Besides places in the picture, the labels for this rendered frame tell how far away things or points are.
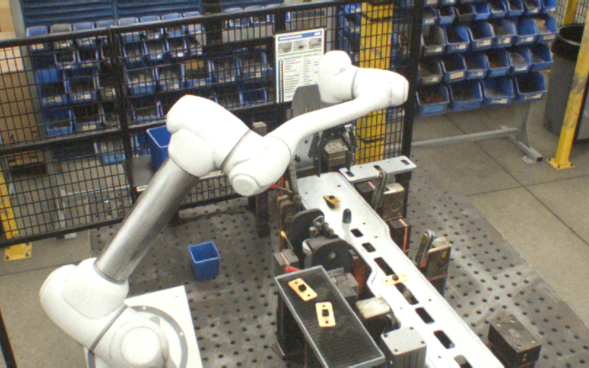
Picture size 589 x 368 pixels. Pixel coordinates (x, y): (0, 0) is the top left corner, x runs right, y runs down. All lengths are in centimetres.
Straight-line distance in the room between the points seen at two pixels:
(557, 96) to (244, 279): 328
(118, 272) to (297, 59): 126
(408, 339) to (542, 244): 247
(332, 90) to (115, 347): 100
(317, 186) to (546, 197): 233
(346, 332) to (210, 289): 95
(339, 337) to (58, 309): 76
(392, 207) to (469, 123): 297
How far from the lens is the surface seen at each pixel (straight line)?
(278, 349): 230
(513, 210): 441
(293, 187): 233
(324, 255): 195
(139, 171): 265
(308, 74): 282
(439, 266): 224
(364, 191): 256
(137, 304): 218
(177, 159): 177
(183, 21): 259
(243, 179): 170
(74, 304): 194
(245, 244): 275
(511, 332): 197
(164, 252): 276
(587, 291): 390
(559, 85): 525
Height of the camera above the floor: 233
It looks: 31 degrees down
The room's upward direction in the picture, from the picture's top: straight up
